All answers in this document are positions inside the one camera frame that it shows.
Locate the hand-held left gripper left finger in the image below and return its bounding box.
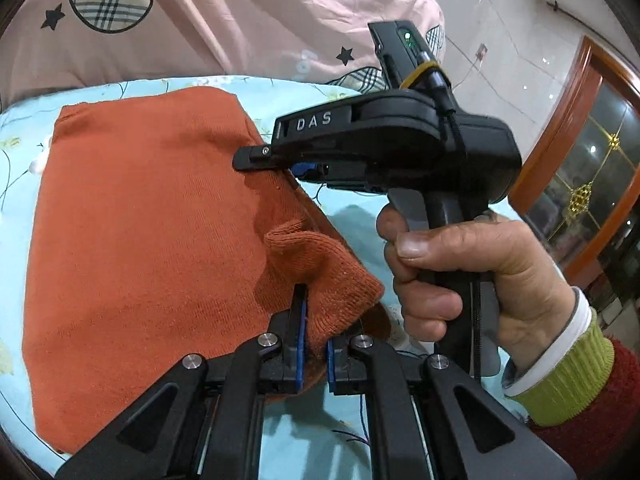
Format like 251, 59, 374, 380
54, 283, 309, 480

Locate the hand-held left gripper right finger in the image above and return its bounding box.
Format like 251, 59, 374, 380
325, 332, 577, 480

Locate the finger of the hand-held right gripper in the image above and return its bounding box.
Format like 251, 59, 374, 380
232, 145, 326, 182

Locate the orange knit sweater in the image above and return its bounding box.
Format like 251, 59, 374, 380
22, 86, 393, 456

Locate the person's right forearm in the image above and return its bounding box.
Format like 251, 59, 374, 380
501, 286, 640, 480

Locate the person's right hand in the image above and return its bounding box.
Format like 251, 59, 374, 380
375, 207, 594, 386

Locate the blue floral bed sheet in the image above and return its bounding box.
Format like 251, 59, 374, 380
0, 76, 531, 480

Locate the pink quilt with plaid hearts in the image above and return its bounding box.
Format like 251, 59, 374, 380
0, 0, 447, 106

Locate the wooden glass door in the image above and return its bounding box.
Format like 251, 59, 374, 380
507, 35, 640, 321

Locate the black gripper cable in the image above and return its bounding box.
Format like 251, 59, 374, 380
425, 62, 487, 380

